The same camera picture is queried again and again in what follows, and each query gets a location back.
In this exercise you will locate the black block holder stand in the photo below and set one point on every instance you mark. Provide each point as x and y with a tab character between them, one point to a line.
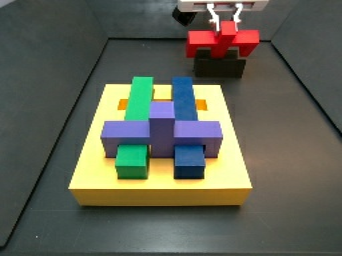
227	67

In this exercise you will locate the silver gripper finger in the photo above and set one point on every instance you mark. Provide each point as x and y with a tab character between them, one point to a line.
236	12
214	20

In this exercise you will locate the red cross-shaped block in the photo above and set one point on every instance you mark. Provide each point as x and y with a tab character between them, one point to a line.
218	42

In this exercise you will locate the green long block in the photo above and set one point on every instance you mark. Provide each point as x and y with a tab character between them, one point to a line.
131	162

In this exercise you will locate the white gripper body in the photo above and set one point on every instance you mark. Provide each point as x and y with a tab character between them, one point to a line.
220	5

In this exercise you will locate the yellow base board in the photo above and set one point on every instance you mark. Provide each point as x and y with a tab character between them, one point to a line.
224	186

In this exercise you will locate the purple cross-shaped block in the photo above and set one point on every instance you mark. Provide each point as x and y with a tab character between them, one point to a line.
160	128

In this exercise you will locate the blue long block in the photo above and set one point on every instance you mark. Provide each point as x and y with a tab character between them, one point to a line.
188	152

